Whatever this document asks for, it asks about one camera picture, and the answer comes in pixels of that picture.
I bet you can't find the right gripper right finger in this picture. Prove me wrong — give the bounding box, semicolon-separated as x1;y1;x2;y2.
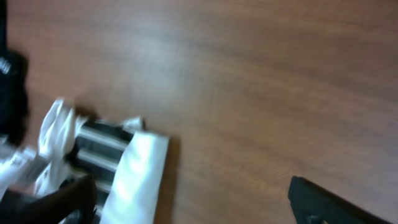
288;176;390;224

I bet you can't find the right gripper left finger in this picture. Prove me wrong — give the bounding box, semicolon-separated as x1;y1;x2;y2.
1;175;98;224

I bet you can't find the white t-shirt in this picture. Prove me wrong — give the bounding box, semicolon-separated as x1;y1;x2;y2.
1;99;169;223

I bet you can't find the black garment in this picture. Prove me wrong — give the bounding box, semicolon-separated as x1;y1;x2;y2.
1;0;29;145

